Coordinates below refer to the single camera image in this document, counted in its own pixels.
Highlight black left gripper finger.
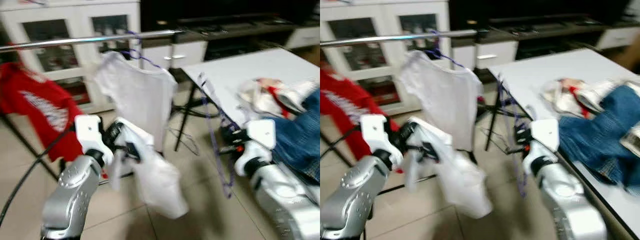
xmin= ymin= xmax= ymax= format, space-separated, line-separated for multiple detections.
xmin=420 ymin=142 xmax=441 ymax=163
xmin=124 ymin=141 xmax=143 ymax=162

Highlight white t-shirt black print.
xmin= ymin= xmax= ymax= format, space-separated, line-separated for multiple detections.
xmin=106 ymin=117 xmax=190 ymax=220
xmin=404 ymin=116 xmax=493 ymax=220

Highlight white striped knit garment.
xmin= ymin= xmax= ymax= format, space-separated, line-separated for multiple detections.
xmin=575 ymin=79 xmax=640 ymax=115
xmin=276 ymin=80 xmax=319 ymax=115

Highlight white crumpled garment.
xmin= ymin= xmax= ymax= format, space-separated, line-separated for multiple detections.
xmin=541 ymin=79 xmax=583 ymax=118
xmin=236 ymin=79 xmax=281 ymax=117

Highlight plain white t-shirt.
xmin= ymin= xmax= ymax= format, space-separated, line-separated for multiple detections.
xmin=400 ymin=50 xmax=483 ymax=151
xmin=94 ymin=51 xmax=178 ymax=153

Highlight blue denim jeans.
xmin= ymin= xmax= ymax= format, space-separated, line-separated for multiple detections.
xmin=272 ymin=90 xmax=321 ymax=183
xmin=559 ymin=84 xmax=640 ymax=196

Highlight white table black legs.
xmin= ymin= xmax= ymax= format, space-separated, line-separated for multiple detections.
xmin=486 ymin=47 xmax=640 ymax=240
xmin=172 ymin=47 xmax=321 ymax=153

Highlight white drawer unit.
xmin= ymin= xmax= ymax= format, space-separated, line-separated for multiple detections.
xmin=142 ymin=40 xmax=208 ymax=71
xmin=452 ymin=41 xmax=519 ymax=71
xmin=287 ymin=25 xmax=321 ymax=51
xmin=595 ymin=26 xmax=640 ymax=51

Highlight red t-shirt white print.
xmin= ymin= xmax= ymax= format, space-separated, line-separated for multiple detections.
xmin=320 ymin=67 xmax=401 ymax=173
xmin=0 ymin=62 xmax=87 ymax=163

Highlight chrome and black clothes rack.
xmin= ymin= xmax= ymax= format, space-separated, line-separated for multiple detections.
xmin=320 ymin=29 xmax=490 ymax=196
xmin=0 ymin=29 xmax=187 ymax=186

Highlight black tv stand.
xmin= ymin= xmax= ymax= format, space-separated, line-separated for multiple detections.
xmin=140 ymin=0 xmax=321 ymax=51
xmin=449 ymin=0 xmax=640 ymax=51

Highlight white glass-door cabinet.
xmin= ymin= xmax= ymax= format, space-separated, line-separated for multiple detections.
xmin=320 ymin=0 xmax=451 ymax=108
xmin=0 ymin=0 xmax=142 ymax=113

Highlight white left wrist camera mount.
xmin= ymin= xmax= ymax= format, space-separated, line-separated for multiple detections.
xmin=360 ymin=114 xmax=404 ymax=168
xmin=74 ymin=114 xmax=115 ymax=166

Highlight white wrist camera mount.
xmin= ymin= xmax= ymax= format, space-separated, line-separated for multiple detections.
xmin=74 ymin=114 xmax=115 ymax=166
xmin=246 ymin=119 xmax=277 ymax=151
xmin=531 ymin=118 xmax=560 ymax=153
xmin=360 ymin=114 xmax=404 ymax=168

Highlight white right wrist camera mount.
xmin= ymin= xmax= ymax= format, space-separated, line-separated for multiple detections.
xmin=531 ymin=118 xmax=560 ymax=153
xmin=246 ymin=119 xmax=277 ymax=151

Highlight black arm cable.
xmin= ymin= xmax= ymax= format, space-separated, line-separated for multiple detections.
xmin=0 ymin=125 xmax=76 ymax=226
xmin=320 ymin=127 xmax=366 ymax=161

